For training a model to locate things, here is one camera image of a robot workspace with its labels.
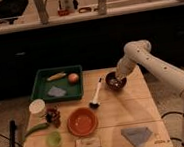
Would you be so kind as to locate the grey folded cloth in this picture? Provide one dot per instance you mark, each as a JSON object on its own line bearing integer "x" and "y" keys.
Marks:
{"x": 137, "y": 136}

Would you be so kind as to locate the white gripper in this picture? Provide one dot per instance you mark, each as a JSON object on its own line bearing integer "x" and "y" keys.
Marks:
{"x": 124, "y": 67}

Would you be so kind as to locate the green plastic cup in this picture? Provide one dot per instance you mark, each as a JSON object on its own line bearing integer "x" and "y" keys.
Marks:
{"x": 53, "y": 139}

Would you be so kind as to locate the green plastic tray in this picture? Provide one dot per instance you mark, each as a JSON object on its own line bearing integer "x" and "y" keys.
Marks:
{"x": 42, "y": 86}

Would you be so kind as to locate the black pole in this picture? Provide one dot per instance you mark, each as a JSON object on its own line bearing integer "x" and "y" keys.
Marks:
{"x": 12, "y": 135}

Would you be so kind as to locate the green chili pepper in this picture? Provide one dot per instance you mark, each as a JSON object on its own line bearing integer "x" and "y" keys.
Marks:
{"x": 36, "y": 128}

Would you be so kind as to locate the purple bowl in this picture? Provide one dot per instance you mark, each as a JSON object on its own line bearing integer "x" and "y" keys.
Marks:
{"x": 113, "y": 83}

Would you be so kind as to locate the dark red grape bunch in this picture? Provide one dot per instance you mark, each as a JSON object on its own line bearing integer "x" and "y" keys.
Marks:
{"x": 53, "y": 116}

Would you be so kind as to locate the brown sponge block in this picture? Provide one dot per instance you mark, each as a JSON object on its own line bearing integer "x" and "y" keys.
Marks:
{"x": 88, "y": 142}

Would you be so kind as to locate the orange plate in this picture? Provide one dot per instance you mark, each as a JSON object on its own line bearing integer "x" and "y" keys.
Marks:
{"x": 82, "y": 122}

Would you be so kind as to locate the white cup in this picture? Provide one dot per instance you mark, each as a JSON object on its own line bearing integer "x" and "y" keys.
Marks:
{"x": 37, "y": 108}

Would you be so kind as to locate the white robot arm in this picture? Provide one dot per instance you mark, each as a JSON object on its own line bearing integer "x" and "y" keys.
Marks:
{"x": 138, "y": 52}

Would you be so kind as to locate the red apple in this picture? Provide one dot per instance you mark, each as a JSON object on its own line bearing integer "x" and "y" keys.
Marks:
{"x": 73, "y": 78}

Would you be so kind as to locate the white dish brush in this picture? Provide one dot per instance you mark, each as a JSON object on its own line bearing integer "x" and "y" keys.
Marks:
{"x": 94, "y": 102}

